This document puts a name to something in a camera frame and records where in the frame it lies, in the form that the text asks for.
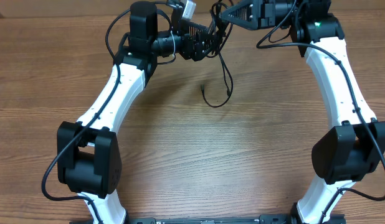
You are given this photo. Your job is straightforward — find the black thin USB cable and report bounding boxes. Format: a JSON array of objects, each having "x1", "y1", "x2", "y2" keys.
[{"x1": 200, "y1": 55, "x2": 234, "y2": 109}]

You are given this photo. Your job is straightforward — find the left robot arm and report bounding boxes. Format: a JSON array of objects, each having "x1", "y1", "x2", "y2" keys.
[{"x1": 50, "y1": 1, "x2": 221, "y2": 223}]

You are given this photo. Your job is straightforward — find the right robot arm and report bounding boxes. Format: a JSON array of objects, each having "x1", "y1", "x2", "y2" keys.
[{"x1": 221, "y1": 0, "x2": 385, "y2": 223}]

